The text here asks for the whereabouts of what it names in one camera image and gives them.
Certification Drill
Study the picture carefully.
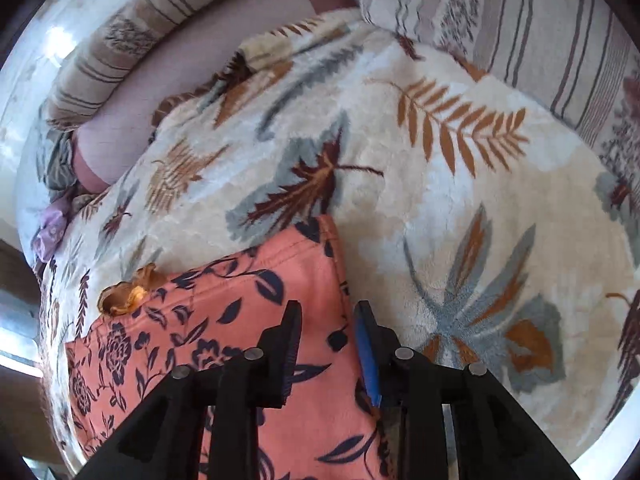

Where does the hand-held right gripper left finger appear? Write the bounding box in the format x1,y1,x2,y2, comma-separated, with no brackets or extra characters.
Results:
75,300,304,480

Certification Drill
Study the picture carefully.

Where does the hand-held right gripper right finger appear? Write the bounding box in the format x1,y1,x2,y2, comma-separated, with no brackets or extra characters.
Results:
352,301,581,480

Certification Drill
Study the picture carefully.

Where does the orange floral shirt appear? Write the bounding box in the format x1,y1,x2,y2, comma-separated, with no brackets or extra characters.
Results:
65,214,401,480

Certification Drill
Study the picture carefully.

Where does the leaf printed cream blanket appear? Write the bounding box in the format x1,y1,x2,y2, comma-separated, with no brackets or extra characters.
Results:
37,7,640,466

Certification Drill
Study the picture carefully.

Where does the purple cloth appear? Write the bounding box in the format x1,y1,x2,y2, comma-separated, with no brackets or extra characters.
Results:
30,197,72,264

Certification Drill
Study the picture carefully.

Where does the pink bolster cushion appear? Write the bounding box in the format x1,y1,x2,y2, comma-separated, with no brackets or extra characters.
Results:
72,0,359,196

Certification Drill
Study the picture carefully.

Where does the grey blue cloth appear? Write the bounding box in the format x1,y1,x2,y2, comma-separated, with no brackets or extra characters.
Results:
36,129,77,192

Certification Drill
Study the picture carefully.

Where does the long striped floral pillow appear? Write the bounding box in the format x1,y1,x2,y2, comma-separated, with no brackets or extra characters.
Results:
44,0,306,132

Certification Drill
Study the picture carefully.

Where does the square striped floral pillow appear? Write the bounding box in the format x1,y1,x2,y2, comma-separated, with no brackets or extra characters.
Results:
359,0,640,211

